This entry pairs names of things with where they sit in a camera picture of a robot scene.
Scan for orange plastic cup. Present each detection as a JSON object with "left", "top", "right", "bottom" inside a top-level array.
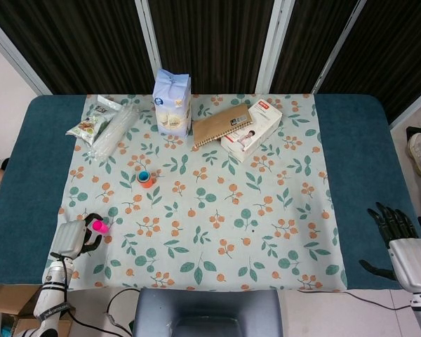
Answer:
[{"left": 136, "top": 171, "right": 158, "bottom": 190}]

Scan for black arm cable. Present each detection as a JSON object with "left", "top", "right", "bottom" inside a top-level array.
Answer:
[{"left": 55, "top": 254, "right": 92, "bottom": 327}]

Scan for green white snack packet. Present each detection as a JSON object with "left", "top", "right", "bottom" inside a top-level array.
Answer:
[{"left": 65, "top": 94, "right": 123, "bottom": 147}]

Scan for clear plastic cup sleeve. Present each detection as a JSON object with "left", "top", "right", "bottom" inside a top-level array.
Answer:
[{"left": 89, "top": 103, "right": 138, "bottom": 162}]

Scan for dark folding screen white frames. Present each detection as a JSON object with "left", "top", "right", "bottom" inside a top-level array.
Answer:
[{"left": 0, "top": 0, "right": 421, "bottom": 124}]

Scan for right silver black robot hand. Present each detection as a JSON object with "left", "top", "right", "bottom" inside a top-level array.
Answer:
[{"left": 358, "top": 202, "right": 421, "bottom": 292}]

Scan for pale blue milk powder bag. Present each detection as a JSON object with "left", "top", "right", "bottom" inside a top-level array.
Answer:
[{"left": 152, "top": 69, "right": 192, "bottom": 139}]

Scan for brown spiral notebook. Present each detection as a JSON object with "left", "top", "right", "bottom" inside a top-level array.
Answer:
[{"left": 192, "top": 104, "right": 253, "bottom": 148}]

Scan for floral fruit print tablecloth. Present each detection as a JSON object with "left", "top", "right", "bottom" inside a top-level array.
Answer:
[{"left": 43, "top": 93, "right": 348, "bottom": 292}]

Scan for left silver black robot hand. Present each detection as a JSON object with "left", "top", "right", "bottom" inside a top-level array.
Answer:
[{"left": 51, "top": 213, "right": 108, "bottom": 260}]

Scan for black floor cable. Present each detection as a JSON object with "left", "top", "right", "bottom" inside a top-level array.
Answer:
[{"left": 298, "top": 289, "right": 413, "bottom": 312}]

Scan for teal table cover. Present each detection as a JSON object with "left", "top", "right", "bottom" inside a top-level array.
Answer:
[{"left": 0, "top": 93, "right": 421, "bottom": 291}]

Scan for white cardboard product box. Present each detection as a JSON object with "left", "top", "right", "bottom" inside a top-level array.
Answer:
[{"left": 220, "top": 99, "right": 283, "bottom": 163}]

